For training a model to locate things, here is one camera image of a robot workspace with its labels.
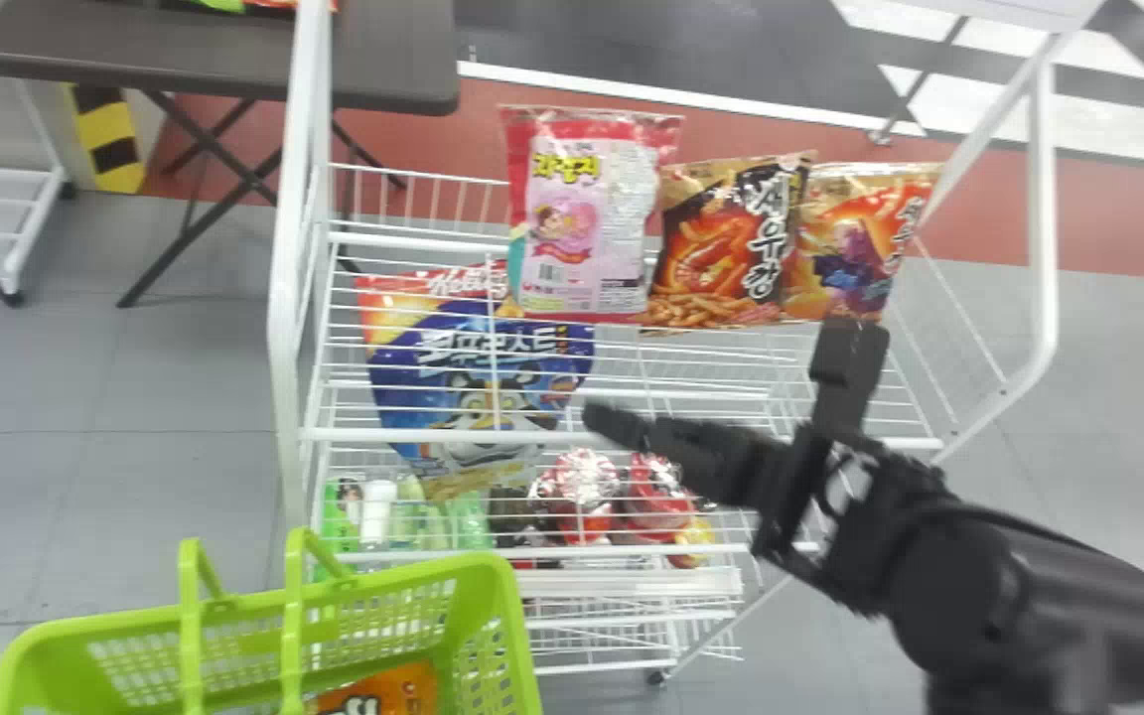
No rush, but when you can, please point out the white wire rack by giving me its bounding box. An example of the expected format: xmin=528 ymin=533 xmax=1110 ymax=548
xmin=267 ymin=0 xmax=1109 ymax=688
xmin=0 ymin=33 xmax=74 ymax=306

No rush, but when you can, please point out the green basket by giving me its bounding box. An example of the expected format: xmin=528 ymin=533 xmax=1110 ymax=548
xmin=0 ymin=526 xmax=544 ymax=715

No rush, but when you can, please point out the red noodle cup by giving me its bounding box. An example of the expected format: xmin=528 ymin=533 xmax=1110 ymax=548
xmin=530 ymin=448 xmax=624 ymax=548
xmin=626 ymin=454 xmax=700 ymax=544

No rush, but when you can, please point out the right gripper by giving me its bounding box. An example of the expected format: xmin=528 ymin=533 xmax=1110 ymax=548
xmin=581 ymin=400 xmax=811 ymax=519

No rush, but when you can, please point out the striped post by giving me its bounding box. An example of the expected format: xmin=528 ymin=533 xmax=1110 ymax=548
xmin=69 ymin=84 xmax=148 ymax=196

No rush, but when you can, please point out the white bottle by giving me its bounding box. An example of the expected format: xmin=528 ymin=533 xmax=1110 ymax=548
xmin=360 ymin=479 xmax=400 ymax=549

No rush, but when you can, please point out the orange snack packet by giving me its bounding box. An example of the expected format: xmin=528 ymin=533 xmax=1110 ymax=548
xmin=784 ymin=162 xmax=943 ymax=325
xmin=308 ymin=659 xmax=441 ymax=715

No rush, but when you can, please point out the pink snack packet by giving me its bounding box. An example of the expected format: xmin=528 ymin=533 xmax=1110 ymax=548
xmin=500 ymin=104 xmax=685 ymax=325

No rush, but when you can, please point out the dark side table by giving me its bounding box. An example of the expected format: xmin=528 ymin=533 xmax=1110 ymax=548
xmin=0 ymin=0 xmax=462 ymax=310

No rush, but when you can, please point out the black snack packet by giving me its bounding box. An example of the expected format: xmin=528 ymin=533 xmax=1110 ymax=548
xmin=640 ymin=151 xmax=818 ymax=332

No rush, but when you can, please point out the green bottle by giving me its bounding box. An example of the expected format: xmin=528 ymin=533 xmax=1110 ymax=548
xmin=320 ymin=479 xmax=364 ymax=553
xmin=399 ymin=485 xmax=495 ymax=552

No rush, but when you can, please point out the blue cereal bag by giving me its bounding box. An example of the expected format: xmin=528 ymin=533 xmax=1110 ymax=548
xmin=355 ymin=260 xmax=597 ymax=479

